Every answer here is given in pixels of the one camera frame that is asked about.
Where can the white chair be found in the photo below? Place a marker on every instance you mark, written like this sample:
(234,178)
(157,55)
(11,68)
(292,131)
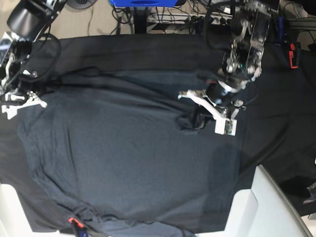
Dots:
(264,211)

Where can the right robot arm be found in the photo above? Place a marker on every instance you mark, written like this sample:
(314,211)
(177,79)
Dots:
(29,21)

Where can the grey round floor base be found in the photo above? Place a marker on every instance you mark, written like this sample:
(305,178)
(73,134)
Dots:
(80,4)

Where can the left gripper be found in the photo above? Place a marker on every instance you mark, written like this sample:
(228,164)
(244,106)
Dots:
(222,95)

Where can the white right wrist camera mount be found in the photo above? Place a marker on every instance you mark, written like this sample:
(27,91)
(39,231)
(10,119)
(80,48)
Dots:
(11,103)

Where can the red black clamp right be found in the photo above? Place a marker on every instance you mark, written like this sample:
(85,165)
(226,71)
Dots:
(294,55)

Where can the dark grey T-shirt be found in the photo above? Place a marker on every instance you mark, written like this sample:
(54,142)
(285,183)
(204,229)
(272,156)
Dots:
(122,154)

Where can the white power strip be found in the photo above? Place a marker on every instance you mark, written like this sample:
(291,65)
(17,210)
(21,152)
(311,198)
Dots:
(181,18)

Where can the black table cloth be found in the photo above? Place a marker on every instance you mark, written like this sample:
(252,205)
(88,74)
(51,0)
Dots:
(278,127)

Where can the blue plastic bin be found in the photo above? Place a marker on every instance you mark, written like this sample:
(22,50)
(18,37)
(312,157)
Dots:
(143,3)

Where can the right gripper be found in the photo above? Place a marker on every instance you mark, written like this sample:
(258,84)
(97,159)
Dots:
(20,86)

